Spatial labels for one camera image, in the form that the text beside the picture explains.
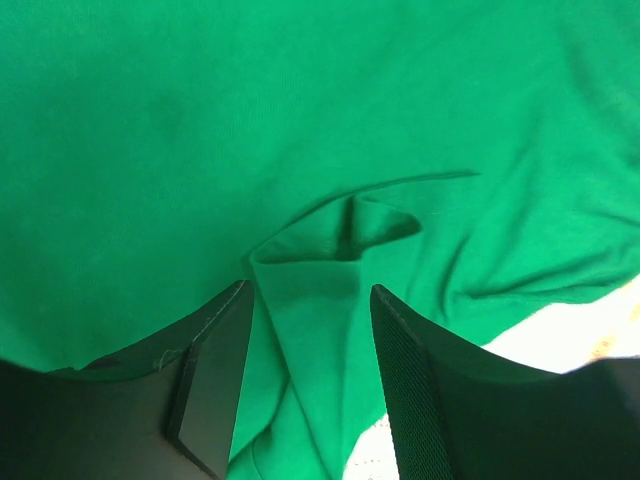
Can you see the green t shirt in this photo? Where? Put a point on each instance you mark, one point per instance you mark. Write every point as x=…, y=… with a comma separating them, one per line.
x=478, y=158

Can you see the floral table cloth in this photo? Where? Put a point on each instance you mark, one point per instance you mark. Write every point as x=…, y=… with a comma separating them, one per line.
x=557, y=338

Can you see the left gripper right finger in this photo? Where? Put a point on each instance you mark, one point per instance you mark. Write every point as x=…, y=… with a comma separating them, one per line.
x=458, y=411

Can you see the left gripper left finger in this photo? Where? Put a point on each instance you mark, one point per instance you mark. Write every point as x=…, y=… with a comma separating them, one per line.
x=162, y=408

